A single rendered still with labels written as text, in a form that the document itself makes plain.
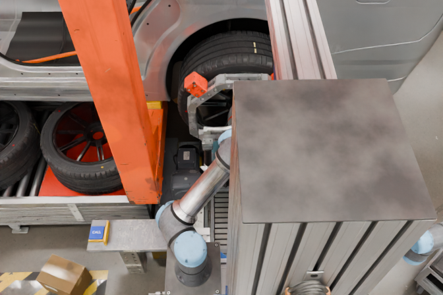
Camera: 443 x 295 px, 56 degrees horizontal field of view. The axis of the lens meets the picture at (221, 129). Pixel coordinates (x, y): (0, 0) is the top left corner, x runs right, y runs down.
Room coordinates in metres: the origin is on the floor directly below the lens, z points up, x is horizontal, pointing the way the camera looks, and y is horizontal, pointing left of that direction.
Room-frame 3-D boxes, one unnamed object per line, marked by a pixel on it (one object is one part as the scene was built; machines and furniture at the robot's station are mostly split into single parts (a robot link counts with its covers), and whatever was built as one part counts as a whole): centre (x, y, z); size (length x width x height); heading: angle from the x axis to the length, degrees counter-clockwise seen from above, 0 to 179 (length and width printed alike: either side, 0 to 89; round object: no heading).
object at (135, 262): (0.91, 0.50, 0.21); 0.10 x 0.10 x 0.42; 1
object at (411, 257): (0.58, -0.67, 1.12); 0.11 x 0.08 x 0.11; 16
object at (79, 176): (1.56, 0.76, 0.39); 0.66 x 0.66 x 0.24
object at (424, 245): (0.56, -0.68, 1.21); 0.11 x 0.08 x 0.09; 106
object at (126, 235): (0.91, 0.47, 0.44); 0.43 x 0.17 x 0.03; 91
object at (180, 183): (1.41, 0.21, 0.26); 0.42 x 0.18 x 0.35; 1
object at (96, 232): (0.90, 0.64, 0.47); 0.07 x 0.07 x 0.02; 1
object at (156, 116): (1.46, 0.41, 0.69); 0.52 x 0.17 x 0.35; 1
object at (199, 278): (0.60, 0.11, 0.87); 0.15 x 0.15 x 0.10
